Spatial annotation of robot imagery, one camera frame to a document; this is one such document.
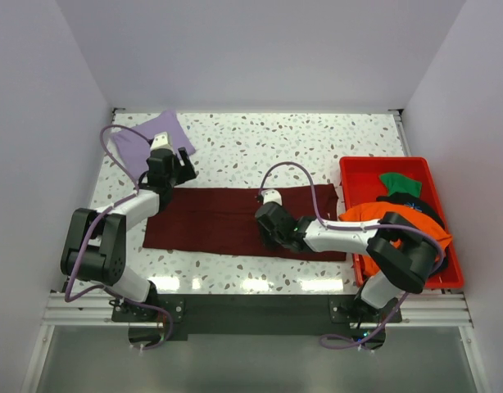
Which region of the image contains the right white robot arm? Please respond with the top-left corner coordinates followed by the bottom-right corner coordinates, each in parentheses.
top-left (255, 201), bottom-right (445, 322)

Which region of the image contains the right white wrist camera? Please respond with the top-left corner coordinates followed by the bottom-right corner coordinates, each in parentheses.
top-left (257, 189), bottom-right (283, 206)

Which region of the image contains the orange t shirt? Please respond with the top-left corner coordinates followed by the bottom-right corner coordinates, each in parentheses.
top-left (338, 201), bottom-right (449, 273)

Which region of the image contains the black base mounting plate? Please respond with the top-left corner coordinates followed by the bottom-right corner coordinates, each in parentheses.
top-left (109, 295), bottom-right (402, 344)

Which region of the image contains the black t shirt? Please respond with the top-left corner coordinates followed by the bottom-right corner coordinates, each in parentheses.
top-left (376, 192), bottom-right (452, 254)

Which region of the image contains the green t shirt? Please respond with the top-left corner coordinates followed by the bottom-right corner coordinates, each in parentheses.
top-left (379, 172), bottom-right (422, 197)

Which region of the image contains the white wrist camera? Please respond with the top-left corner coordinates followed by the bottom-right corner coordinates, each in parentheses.
top-left (257, 189), bottom-right (283, 206)
top-left (150, 132), bottom-right (173, 151)

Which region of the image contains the folded lilac t shirt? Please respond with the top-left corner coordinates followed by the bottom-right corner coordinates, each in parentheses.
top-left (111, 110), bottom-right (196, 176)

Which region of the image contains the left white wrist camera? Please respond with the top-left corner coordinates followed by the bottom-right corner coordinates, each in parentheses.
top-left (150, 132), bottom-right (173, 151)

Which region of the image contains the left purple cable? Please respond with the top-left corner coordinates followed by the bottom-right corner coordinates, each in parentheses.
top-left (63, 124), bottom-right (174, 351)

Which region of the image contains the maroon t shirt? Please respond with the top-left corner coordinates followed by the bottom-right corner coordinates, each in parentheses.
top-left (143, 187), bottom-right (347, 262)

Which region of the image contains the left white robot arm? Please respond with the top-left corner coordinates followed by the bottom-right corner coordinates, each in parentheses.
top-left (61, 147), bottom-right (196, 321)

